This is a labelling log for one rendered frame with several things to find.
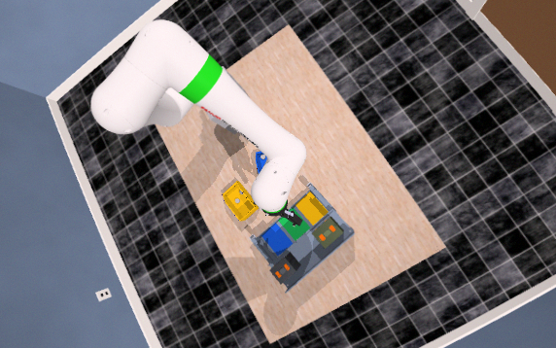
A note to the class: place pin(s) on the yellow bin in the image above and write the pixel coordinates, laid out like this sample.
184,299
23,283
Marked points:
245,208

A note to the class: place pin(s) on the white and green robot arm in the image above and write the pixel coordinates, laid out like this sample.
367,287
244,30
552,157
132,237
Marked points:
164,56

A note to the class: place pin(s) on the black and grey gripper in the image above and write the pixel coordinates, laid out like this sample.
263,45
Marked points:
293,217

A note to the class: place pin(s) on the blue bin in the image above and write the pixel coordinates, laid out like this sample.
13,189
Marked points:
260,162

